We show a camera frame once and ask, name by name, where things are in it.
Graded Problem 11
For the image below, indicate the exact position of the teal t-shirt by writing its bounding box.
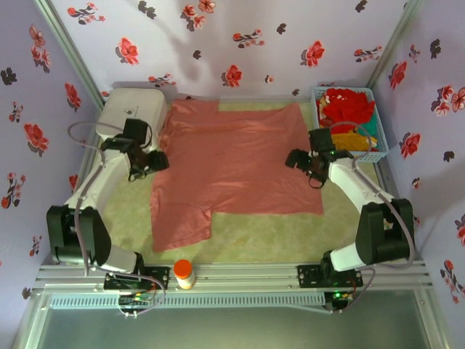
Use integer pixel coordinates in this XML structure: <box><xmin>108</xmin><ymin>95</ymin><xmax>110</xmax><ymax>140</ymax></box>
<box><xmin>357</xmin><ymin>121</ymin><xmax>386</xmax><ymax>152</ymax></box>

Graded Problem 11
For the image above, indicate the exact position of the pink t-shirt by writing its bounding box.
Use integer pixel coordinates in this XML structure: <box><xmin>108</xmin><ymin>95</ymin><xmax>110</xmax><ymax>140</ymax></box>
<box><xmin>149</xmin><ymin>100</ymin><xmax>325</xmax><ymax>254</ymax></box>

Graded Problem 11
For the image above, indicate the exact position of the blue plastic basket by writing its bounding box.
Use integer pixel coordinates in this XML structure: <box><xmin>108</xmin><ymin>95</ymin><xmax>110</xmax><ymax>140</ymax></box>
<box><xmin>311</xmin><ymin>86</ymin><xmax>390</xmax><ymax>163</ymax></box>

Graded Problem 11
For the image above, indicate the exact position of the grey right arm cable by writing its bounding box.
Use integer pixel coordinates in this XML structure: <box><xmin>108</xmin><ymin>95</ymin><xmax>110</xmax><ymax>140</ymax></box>
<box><xmin>326</xmin><ymin>121</ymin><xmax>416</xmax><ymax>316</ymax></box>

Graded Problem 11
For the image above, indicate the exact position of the aluminium frame post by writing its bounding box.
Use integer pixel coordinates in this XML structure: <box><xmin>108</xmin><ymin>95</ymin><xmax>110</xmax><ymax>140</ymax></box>
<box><xmin>368</xmin><ymin>0</ymin><xmax>426</xmax><ymax>88</ymax></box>
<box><xmin>34</xmin><ymin>0</ymin><xmax>105</xmax><ymax>109</ymax></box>

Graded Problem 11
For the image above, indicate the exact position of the grey slotted cable duct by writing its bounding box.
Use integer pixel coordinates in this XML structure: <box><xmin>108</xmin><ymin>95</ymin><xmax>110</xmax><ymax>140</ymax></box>
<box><xmin>49</xmin><ymin>292</ymin><xmax>326</xmax><ymax>310</ymax></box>

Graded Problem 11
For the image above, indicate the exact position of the orange pill bottle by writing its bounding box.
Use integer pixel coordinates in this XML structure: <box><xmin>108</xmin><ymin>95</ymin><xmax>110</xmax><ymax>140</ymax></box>
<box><xmin>173</xmin><ymin>259</ymin><xmax>197</xmax><ymax>291</ymax></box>

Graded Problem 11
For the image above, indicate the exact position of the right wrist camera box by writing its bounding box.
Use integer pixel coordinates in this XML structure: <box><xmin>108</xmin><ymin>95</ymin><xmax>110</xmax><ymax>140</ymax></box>
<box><xmin>307</xmin><ymin>127</ymin><xmax>333</xmax><ymax>153</ymax></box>

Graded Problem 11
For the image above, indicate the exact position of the red t-shirt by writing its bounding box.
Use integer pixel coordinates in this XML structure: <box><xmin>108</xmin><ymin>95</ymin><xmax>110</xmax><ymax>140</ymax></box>
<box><xmin>317</xmin><ymin>88</ymin><xmax>376</xmax><ymax>129</ymax></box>

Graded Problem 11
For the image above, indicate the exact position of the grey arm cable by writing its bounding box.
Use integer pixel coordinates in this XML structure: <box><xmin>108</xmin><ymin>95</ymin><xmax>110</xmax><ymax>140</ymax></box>
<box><xmin>67</xmin><ymin>121</ymin><xmax>166</xmax><ymax>319</ymax></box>
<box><xmin>326</xmin><ymin>121</ymin><xmax>416</xmax><ymax>316</ymax></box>

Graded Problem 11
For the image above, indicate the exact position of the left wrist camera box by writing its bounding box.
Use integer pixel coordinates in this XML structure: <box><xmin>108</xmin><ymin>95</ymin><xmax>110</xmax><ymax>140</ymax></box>
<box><xmin>122</xmin><ymin>118</ymin><xmax>153</xmax><ymax>146</ymax></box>

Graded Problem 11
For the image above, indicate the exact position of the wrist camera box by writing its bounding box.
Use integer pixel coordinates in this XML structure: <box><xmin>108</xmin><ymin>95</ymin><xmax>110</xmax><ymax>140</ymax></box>
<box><xmin>122</xmin><ymin>118</ymin><xmax>153</xmax><ymax>146</ymax></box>
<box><xmin>307</xmin><ymin>127</ymin><xmax>333</xmax><ymax>153</ymax></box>

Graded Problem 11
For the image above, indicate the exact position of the aluminium frame rail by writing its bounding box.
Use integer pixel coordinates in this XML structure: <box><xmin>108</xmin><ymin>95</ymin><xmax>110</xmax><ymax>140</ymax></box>
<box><xmin>32</xmin><ymin>262</ymin><xmax>435</xmax><ymax>296</ymax></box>

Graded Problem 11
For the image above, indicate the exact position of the grey left arm cable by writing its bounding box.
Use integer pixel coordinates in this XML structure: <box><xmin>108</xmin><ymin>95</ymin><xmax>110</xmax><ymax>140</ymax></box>
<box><xmin>67</xmin><ymin>121</ymin><xmax>166</xmax><ymax>319</ymax></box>

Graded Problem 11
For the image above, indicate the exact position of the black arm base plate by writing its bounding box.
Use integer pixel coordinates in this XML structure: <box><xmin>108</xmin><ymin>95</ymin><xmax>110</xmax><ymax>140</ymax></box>
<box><xmin>104</xmin><ymin>265</ymin><xmax>171</xmax><ymax>292</ymax></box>
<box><xmin>296</xmin><ymin>264</ymin><xmax>364</xmax><ymax>289</ymax></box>

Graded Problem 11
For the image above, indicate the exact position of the white lidded plastic box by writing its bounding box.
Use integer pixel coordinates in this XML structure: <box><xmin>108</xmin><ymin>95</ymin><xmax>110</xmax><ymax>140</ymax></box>
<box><xmin>97</xmin><ymin>88</ymin><xmax>170</xmax><ymax>151</ymax></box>

